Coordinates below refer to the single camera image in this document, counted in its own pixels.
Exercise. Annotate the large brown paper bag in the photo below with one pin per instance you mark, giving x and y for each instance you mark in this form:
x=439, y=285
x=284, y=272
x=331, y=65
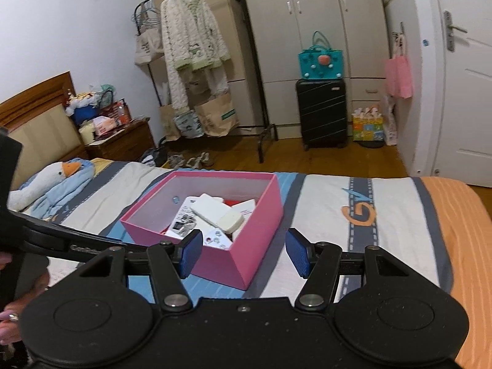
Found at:
x=217, y=117

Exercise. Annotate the beige wardrobe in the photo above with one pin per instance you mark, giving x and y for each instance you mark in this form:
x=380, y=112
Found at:
x=307, y=0

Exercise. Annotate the red printed box lining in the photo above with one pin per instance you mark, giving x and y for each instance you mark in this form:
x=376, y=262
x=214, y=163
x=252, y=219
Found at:
x=227, y=202

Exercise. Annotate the pink cardboard box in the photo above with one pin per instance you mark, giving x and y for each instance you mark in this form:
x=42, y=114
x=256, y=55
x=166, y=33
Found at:
x=215, y=265

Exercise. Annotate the white door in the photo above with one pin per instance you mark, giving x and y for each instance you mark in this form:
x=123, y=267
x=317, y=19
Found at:
x=469, y=123

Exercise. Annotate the long white remote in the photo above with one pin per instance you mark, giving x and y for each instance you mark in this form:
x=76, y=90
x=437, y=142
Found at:
x=207, y=207

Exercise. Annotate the white plastic bag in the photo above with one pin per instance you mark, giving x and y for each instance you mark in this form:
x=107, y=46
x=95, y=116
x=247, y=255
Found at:
x=391, y=127

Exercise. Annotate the person's left hand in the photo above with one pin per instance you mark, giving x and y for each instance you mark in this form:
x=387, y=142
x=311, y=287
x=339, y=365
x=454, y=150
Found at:
x=9, y=326

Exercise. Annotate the teal felt handbag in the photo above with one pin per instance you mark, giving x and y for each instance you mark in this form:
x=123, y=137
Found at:
x=311, y=65

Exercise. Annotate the small brown paper bag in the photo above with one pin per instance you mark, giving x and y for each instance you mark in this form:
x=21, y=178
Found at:
x=169, y=123

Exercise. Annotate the wooden padded headboard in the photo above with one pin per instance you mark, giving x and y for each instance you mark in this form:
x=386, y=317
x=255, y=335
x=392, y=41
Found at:
x=34, y=138

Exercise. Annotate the pink paper bag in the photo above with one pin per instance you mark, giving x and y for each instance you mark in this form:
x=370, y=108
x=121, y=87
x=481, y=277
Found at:
x=399, y=77

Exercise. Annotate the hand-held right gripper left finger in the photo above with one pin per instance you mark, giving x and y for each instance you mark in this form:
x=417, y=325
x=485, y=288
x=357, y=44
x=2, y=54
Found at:
x=190, y=253

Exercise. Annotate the wooden nightstand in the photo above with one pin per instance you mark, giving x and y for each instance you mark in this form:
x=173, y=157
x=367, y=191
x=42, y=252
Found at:
x=123, y=144

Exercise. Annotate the pair of pale shoes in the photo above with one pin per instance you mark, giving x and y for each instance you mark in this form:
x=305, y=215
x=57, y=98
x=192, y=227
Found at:
x=190, y=160

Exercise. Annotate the white remote with display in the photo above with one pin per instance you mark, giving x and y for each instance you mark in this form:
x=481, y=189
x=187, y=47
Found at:
x=180, y=223

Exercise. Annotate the black suitcase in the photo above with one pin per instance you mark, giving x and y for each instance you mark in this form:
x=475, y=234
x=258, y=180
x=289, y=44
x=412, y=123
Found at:
x=321, y=115

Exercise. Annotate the pink tissue box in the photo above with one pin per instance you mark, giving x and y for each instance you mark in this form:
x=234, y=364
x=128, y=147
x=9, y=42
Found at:
x=104, y=126

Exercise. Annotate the light blue blanket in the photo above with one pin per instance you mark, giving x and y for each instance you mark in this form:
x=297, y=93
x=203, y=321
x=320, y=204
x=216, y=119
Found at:
x=61, y=200

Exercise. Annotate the black clothes rack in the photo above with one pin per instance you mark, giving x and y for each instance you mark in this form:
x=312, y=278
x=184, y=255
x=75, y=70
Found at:
x=253, y=46

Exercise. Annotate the small white remote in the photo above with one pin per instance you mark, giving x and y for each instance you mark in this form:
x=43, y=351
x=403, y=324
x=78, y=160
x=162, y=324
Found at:
x=217, y=238

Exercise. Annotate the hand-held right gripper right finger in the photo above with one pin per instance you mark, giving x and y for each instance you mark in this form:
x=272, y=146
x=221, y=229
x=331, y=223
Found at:
x=299, y=251

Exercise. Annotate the teal mesh bag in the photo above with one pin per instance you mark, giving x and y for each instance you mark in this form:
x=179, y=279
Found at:
x=107, y=94

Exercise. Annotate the blue flower container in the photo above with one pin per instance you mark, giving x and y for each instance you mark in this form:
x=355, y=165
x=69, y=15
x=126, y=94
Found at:
x=84, y=113

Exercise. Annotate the black floor bag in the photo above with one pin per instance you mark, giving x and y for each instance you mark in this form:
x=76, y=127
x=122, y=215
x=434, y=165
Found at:
x=153, y=157

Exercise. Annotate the colourful tissue pack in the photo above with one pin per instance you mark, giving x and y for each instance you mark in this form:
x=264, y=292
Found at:
x=368, y=128

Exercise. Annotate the printed white shopping bag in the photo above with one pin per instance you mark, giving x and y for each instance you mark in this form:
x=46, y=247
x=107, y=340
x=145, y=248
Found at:
x=188, y=125

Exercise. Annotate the white goose plush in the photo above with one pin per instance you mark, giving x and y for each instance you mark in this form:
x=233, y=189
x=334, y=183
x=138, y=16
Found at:
x=50, y=178

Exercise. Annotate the white knitted cardigan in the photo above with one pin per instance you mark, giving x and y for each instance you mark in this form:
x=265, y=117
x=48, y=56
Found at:
x=192, y=38

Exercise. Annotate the beige printed tote bag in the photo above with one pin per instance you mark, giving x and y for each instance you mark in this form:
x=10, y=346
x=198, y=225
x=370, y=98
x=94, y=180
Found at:
x=148, y=48

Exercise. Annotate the cream remote with label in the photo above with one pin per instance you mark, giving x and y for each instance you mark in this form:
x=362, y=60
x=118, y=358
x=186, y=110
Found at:
x=246, y=207

